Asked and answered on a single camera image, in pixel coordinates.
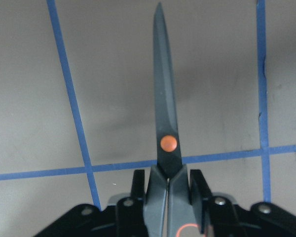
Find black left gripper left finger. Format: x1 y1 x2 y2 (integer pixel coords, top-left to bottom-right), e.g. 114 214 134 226
36 169 148 237

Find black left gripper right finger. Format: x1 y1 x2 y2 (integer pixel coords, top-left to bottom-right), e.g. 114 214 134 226
190 169 296 237

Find grey orange scissors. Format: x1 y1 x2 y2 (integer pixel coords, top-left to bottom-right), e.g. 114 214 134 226
144 3 203 237

